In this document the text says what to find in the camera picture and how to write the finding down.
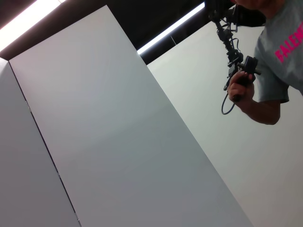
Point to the person bare hand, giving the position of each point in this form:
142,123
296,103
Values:
241,92

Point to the person bare forearm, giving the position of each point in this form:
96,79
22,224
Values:
265,111

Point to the grey t-shirt pink print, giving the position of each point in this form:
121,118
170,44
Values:
279,71

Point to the narrow ceiling light strip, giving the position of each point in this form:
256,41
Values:
170,28

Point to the wide ceiling light strip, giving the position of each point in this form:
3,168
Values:
26,26

